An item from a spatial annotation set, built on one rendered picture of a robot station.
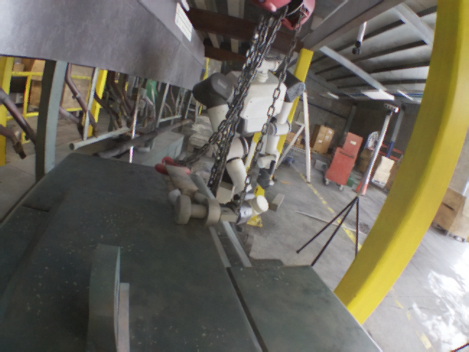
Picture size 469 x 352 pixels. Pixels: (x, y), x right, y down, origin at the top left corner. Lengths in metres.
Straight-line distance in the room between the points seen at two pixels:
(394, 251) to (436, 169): 0.20
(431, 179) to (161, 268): 0.51
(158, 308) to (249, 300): 0.08
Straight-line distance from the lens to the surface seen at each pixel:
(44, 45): 0.61
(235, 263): 0.31
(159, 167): 0.47
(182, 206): 0.26
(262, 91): 1.05
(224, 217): 0.28
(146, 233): 0.26
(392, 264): 0.60
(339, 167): 5.16
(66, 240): 0.24
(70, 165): 0.50
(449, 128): 0.57
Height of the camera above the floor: 1.02
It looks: 17 degrees down
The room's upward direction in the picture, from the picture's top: 18 degrees clockwise
